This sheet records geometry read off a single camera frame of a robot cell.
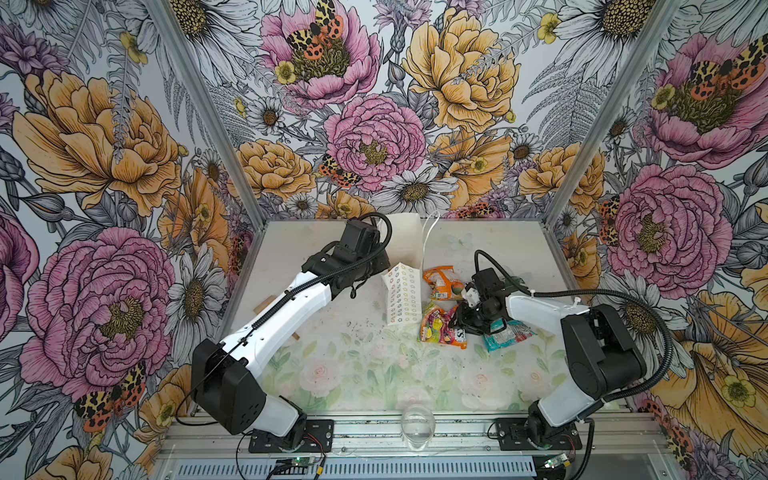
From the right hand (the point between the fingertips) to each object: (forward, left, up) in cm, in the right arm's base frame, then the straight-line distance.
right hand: (455, 334), depth 89 cm
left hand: (+10, +20, +21) cm, 31 cm away
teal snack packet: (-2, -16, +5) cm, 17 cm away
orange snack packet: (+16, +2, +4) cm, 16 cm away
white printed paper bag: (+7, +15, +19) cm, 25 cm away
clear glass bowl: (-23, +13, -3) cm, 26 cm away
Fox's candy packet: (+2, +6, +1) cm, 6 cm away
